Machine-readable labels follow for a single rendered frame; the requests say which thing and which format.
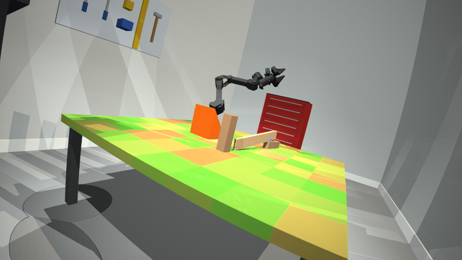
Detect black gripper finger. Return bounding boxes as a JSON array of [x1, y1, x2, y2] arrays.
[[276, 68, 286, 75], [276, 75, 285, 84]]

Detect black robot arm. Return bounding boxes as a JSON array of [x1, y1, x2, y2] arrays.
[[209, 68, 271, 115]]

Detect long tan wooden rail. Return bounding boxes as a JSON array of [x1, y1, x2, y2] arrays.
[[233, 130, 277, 150]]

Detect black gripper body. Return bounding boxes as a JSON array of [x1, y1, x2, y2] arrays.
[[265, 66, 278, 87]]

